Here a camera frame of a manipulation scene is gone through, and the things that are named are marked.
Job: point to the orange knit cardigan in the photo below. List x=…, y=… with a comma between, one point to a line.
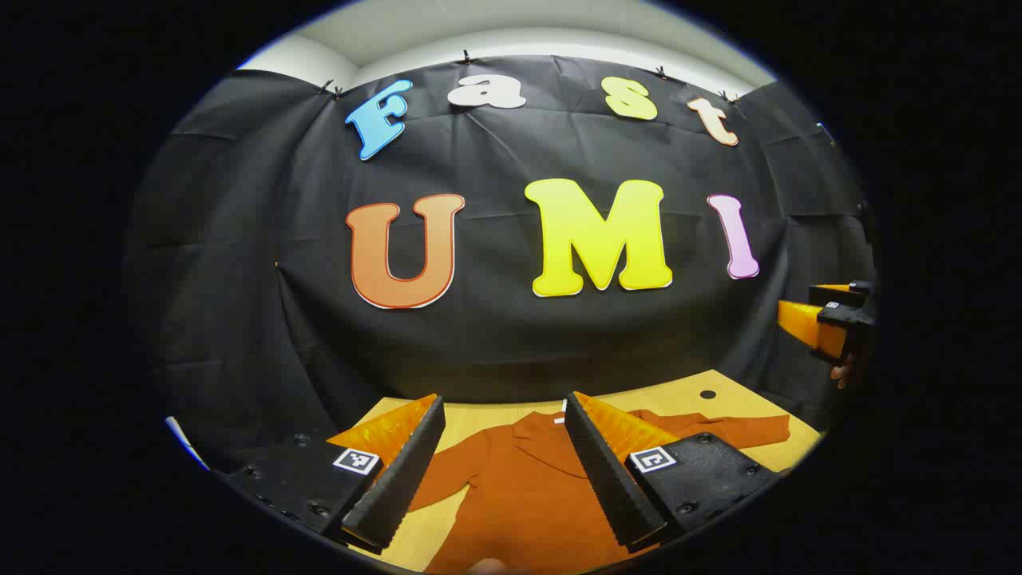
x=519, y=495

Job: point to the black backdrop cloth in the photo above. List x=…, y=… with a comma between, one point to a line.
x=495, y=343

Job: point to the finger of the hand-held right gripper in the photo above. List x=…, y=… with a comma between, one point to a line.
x=806, y=323
x=834, y=289

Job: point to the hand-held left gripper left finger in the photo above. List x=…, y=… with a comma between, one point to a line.
x=399, y=479

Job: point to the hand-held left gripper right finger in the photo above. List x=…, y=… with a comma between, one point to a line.
x=607, y=479

